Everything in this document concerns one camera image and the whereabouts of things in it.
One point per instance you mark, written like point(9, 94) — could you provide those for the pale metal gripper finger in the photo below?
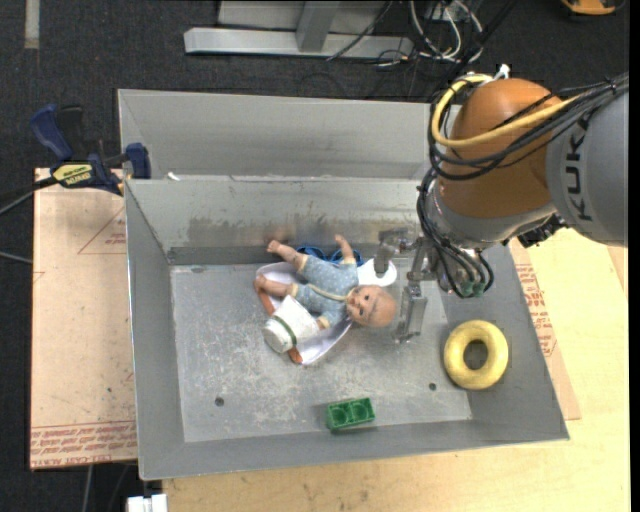
point(385, 252)
point(411, 317)

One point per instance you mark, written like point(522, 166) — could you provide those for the baby doll in blue suit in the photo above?
point(332, 287)

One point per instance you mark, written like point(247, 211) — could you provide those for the white tray with orange rim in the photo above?
point(322, 347)

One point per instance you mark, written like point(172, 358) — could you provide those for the green toy brick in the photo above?
point(350, 414)

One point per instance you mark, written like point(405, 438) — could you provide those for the white cup with green stripe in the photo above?
point(290, 325)

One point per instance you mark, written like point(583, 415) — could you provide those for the grey metal bin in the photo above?
point(240, 390)

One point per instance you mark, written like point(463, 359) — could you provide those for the brown cardboard board red print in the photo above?
point(80, 320)

